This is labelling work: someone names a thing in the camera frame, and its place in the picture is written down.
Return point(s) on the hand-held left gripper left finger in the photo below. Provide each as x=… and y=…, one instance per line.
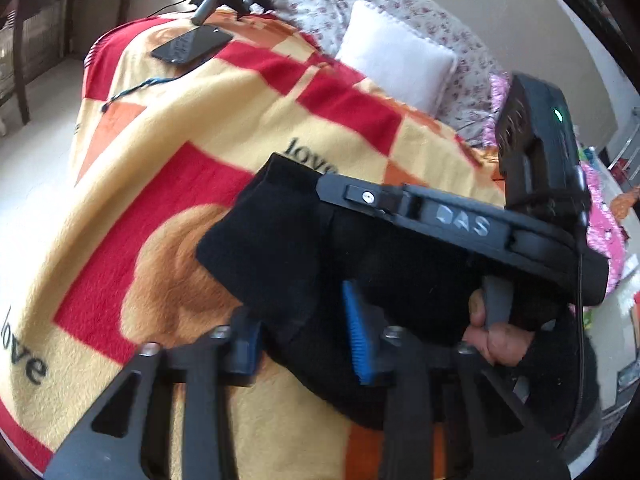
x=245, y=355

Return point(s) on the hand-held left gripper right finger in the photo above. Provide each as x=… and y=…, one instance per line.
x=357, y=335

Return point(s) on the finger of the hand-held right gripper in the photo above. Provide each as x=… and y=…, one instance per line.
x=450, y=220

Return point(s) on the black pants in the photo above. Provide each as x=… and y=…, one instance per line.
x=280, y=260

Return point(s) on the person's right forearm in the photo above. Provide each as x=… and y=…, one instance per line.
x=555, y=360

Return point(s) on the person's right hand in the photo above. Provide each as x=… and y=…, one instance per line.
x=495, y=345

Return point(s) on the orange cloth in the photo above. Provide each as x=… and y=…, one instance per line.
x=627, y=205

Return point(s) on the white pillow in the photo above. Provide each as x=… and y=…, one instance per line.
x=395, y=55

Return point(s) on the red orange checkered blanket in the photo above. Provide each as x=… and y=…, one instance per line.
x=150, y=160

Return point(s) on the black smartphone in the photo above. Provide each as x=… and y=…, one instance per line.
x=192, y=45

